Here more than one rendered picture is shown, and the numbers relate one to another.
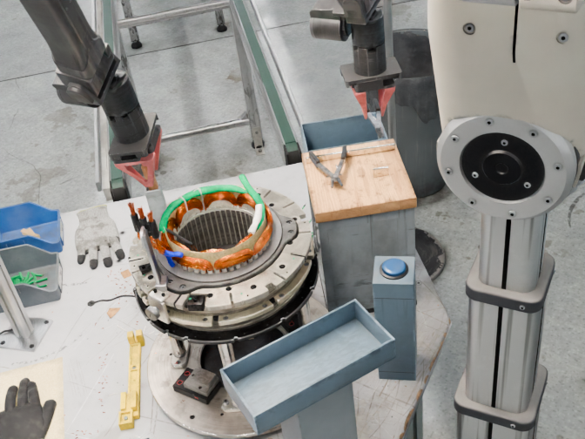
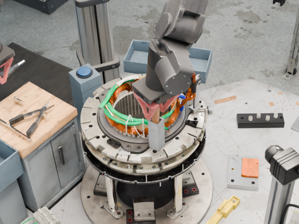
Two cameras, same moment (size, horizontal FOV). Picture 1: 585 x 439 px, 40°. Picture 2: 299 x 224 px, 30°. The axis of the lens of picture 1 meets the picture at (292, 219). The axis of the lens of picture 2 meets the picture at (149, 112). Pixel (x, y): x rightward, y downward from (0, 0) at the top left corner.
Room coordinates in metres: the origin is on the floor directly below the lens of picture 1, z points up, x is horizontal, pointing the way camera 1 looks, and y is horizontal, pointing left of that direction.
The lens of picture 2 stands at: (1.83, 0.84, 2.09)
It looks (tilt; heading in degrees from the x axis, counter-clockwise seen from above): 44 degrees down; 222
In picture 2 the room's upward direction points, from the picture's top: 3 degrees counter-clockwise
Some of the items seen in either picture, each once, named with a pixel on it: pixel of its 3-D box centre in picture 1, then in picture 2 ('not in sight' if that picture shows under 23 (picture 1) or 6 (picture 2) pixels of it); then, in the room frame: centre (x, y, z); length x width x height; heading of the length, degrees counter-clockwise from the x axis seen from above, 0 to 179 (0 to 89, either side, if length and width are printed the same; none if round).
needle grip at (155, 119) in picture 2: (151, 178); (155, 114); (1.14, 0.23, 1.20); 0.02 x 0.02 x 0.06
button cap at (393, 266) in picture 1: (393, 266); (84, 71); (1.01, -0.16, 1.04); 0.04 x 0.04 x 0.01
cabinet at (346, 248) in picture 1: (360, 234); (35, 153); (1.25, -0.13, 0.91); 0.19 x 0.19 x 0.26; 2
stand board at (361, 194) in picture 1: (356, 178); (26, 117); (1.25, -0.13, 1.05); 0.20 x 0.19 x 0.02; 2
